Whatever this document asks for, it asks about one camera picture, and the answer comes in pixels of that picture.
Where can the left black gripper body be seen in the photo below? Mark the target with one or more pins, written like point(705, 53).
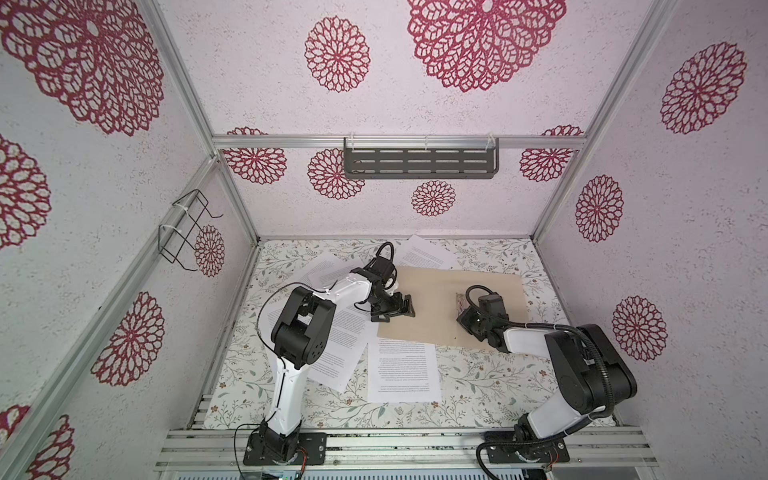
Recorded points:
point(387, 304)

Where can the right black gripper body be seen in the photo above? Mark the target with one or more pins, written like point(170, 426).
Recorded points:
point(472, 323)

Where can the brown cardboard folder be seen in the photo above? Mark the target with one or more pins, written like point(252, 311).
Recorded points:
point(436, 299)

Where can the printed paper sheet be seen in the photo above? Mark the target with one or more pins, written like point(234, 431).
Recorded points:
point(350, 333)
point(421, 253)
point(402, 372)
point(340, 277)
point(321, 262)

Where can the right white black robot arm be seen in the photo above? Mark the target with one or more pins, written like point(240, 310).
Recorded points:
point(592, 379)

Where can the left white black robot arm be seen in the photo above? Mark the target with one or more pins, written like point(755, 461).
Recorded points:
point(301, 335)

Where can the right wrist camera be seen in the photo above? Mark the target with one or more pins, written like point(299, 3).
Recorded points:
point(492, 306)

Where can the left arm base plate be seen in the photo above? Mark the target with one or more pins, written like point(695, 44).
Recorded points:
point(299, 449)

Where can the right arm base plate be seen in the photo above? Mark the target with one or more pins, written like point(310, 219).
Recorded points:
point(504, 447)

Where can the dark grey wall shelf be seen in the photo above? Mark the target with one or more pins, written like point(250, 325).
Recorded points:
point(418, 163)

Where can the black wire wall rack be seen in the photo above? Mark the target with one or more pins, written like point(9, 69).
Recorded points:
point(173, 238)

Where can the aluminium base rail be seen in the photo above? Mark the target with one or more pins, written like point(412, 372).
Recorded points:
point(401, 449)

